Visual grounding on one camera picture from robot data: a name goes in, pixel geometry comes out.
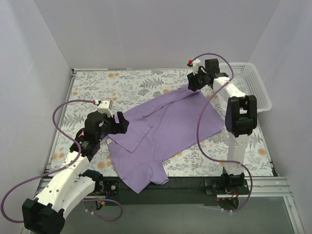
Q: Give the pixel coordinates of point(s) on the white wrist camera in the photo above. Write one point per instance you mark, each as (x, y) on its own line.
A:
(104, 106)
(195, 65)

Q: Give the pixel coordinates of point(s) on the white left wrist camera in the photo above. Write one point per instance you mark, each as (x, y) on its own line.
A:
(104, 106)

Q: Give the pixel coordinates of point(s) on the purple t shirt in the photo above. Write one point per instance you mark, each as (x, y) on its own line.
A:
(158, 130)

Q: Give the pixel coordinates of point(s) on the floral table mat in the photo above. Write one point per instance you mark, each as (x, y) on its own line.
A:
(128, 89)

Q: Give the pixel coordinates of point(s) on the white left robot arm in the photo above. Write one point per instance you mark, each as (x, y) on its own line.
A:
(47, 212)

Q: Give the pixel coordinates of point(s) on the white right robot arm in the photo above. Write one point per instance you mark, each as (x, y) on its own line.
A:
(240, 121)

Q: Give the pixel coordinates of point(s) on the white plastic basket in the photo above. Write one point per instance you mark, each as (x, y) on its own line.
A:
(248, 80)

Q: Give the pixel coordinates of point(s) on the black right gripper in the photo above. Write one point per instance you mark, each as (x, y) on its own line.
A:
(194, 81)

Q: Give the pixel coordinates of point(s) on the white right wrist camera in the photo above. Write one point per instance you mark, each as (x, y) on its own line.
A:
(195, 65)

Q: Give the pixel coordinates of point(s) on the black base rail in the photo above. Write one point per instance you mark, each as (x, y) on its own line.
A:
(178, 190)

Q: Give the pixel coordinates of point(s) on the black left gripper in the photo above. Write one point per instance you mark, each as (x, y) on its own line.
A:
(117, 125)

